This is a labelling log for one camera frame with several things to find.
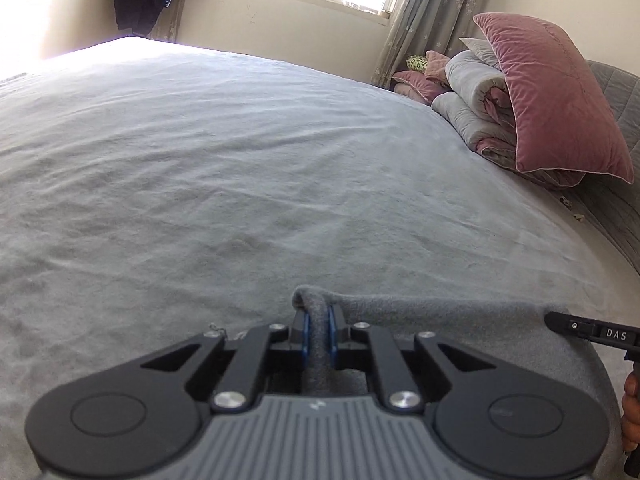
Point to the grey quilted headboard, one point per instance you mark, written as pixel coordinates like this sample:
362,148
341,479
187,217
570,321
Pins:
620,220

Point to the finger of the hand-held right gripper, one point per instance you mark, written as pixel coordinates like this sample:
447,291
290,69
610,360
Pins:
567,323

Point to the grey bed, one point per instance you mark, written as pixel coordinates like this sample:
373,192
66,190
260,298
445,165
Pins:
200,160

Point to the small pink pillow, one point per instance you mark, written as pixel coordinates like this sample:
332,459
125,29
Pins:
417,87

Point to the grey star curtain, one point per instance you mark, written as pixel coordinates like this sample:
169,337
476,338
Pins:
430,5

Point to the folded grey pink quilt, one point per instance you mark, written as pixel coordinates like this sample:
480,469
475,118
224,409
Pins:
475,110

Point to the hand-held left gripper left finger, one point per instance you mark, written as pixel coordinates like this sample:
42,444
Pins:
305,335

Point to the light grey pillow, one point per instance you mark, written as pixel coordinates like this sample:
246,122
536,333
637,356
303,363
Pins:
480,52

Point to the sheer lace curtain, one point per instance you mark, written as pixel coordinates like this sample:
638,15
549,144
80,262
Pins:
170,15

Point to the grey knit sweater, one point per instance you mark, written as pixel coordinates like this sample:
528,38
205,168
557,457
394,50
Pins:
475,320

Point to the green patterned toy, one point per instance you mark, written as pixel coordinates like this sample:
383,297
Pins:
417,63

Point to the small beige trinket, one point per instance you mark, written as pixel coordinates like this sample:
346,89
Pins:
572,207

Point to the large pink velvet pillow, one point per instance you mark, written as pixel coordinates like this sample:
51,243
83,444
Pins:
550,95

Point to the person's right hand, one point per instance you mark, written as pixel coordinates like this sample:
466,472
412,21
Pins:
631,410

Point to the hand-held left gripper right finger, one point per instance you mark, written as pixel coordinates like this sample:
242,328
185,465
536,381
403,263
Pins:
331,332

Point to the pink crumpled cushion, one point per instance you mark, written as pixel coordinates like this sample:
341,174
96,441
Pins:
437,65

